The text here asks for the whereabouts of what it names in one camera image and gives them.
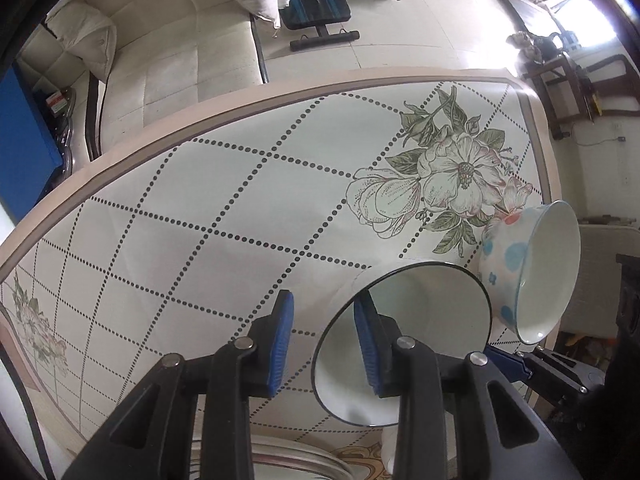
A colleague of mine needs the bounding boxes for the cream padded armchair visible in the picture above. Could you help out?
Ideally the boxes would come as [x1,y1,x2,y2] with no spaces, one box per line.
[20,0,268,161]

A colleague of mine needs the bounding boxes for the blue mat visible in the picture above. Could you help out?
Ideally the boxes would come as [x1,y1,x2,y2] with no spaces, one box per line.
[0,55,66,221]

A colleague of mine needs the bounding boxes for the plain white bowl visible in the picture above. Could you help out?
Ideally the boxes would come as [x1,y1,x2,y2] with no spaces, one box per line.
[380,422,403,480]

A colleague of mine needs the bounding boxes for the blue black weight bench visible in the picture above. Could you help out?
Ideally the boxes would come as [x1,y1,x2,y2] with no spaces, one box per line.
[280,0,361,52]

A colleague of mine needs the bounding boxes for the pair of shoes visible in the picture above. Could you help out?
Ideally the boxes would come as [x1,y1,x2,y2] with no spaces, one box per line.
[506,31,561,61]

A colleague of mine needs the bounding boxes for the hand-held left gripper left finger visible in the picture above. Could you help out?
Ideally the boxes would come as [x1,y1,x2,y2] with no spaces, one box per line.
[60,289,296,480]

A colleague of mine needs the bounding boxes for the dark wooden chair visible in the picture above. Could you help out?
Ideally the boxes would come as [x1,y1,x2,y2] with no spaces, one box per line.
[520,52,631,123]

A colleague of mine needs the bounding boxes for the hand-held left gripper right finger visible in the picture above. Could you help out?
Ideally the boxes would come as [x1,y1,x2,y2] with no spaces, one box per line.
[352,294,583,480]

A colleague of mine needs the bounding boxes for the white bowl with blue dots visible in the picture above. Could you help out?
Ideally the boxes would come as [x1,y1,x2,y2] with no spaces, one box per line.
[477,200,582,346]

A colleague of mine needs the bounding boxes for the white bowl with black rim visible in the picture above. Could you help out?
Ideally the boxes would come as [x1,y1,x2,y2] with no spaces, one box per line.
[311,257,493,428]

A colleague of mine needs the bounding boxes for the floral checked tablecloth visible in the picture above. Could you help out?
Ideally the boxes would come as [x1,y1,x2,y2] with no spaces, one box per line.
[0,66,557,480]

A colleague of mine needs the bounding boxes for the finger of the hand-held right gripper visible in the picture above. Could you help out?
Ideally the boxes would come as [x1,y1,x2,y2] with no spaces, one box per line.
[484,342,605,411]

